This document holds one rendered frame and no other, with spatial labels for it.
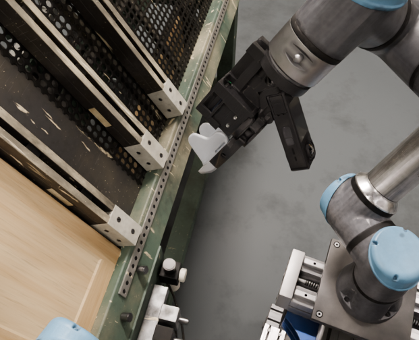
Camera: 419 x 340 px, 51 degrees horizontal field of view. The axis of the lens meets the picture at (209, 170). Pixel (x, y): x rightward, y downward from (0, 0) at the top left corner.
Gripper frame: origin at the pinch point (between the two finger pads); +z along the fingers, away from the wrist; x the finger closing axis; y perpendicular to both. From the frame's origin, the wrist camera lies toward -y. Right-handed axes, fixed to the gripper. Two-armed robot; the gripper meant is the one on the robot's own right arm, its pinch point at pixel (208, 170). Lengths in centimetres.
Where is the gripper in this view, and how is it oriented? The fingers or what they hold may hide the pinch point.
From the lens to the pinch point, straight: 64.9
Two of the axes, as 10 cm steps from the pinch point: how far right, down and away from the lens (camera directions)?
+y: -7.2, -6.9, -0.4
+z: -5.6, 5.4, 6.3
